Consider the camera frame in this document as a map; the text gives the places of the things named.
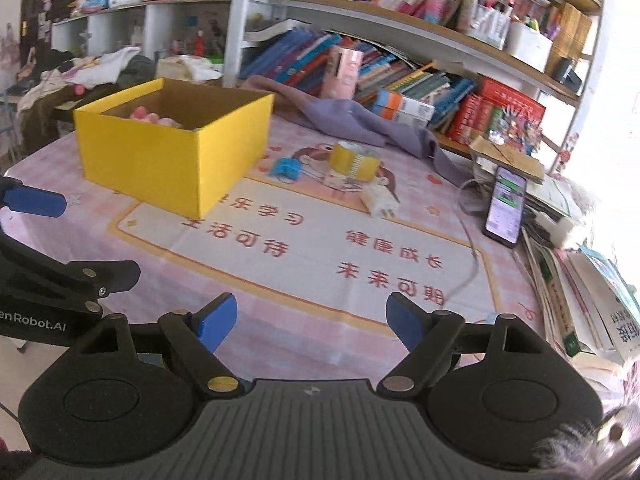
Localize yellow cardboard box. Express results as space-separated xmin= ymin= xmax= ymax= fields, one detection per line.
xmin=73 ymin=77 xmax=276 ymax=221

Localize brown paper envelope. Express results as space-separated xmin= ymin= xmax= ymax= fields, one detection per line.
xmin=470 ymin=136 xmax=546 ymax=183

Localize brown garment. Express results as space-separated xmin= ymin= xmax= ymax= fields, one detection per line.
xmin=17 ymin=82 xmax=81 ymax=153

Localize pink checked tablecloth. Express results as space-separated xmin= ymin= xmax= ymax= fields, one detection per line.
xmin=0 ymin=105 xmax=621 ymax=396

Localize white pen holder box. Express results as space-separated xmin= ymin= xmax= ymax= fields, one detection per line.
xmin=505 ymin=20 xmax=553 ymax=73

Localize black smartphone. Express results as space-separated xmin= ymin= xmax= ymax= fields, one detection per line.
xmin=482 ymin=165 xmax=528 ymax=248

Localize small black box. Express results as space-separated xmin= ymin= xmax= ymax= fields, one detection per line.
xmin=552 ymin=57 xmax=583 ymax=96

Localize red thick dictionaries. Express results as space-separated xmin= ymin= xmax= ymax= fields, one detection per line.
xmin=447 ymin=77 xmax=547 ymax=146

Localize orange and white box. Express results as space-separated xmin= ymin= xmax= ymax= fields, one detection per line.
xmin=372 ymin=89 xmax=436 ymax=128

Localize small blue plastic gadget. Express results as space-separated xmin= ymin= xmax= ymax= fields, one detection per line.
xmin=270 ymin=157 xmax=304 ymax=181

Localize white open book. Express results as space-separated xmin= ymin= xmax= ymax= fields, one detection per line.
xmin=242 ymin=19 xmax=296 ymax=46

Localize clear pen holder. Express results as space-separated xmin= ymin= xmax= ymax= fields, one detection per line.
xmin=467 ymin=0 xmax=511 ymax=51

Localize grey charging cable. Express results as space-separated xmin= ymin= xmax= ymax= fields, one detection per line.
xmin=452 ymin=177 xmax=486 ymax=303

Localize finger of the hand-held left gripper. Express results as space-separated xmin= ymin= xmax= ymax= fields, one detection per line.
xmin=0 ymin=176 xmax=68 ymax=218
xmin=0 ymin=232 xmax=142 ymax=314

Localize pink pig plush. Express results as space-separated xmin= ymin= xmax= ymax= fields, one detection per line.
xmin=127 ymin=105 xmax=183 ymax=130

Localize cream charger block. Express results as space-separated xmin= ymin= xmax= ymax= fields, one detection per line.
xmin=360 ymin=185 xmax=401 ymax=218

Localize white cubby shelf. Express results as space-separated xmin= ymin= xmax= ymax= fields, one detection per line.
xmin=50 ymin=0 xmax=233 ymax=86

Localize stack of books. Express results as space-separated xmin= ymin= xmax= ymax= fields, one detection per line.
xmin=522 ymin=230 xmax=640 ymax=366

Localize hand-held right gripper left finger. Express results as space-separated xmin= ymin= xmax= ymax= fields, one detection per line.
xmin=70 ymin=292 xmax=241 ymax=395

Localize pile of papers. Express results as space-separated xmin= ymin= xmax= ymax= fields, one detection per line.
xmin=470 ymin=160 xmax=586 ymax=241

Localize tan book stack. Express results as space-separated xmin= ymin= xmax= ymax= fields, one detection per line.
xmin=545 ymin=2 xmax=593 ymax=78

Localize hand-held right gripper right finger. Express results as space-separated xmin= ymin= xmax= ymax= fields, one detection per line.
xmin=376 ymin=292 xmax=553 ymax=395

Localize white garment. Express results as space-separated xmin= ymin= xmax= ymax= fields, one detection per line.
xmin=70 ymin=46 xmax=143 ymax=86

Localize white bookshelf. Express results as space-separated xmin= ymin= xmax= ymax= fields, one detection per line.
xmin=222 ymin=0 xmax=606 ymax=161

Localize pink cylindrical box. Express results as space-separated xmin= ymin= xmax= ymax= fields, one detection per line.
xmin=320 ymin=45 xmax=364 ymax=102

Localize yellow tape roll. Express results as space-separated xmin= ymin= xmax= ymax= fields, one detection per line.
xmin=327 ymin=141 xmax=382 ymax=183

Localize purple cloth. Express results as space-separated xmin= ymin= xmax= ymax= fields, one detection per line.
xmin=245 ymin=75 xmax=468 ymax=186

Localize dark grey garment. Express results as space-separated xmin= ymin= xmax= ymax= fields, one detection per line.
xmin=117 ymin=55 xmax=156 ymax=88

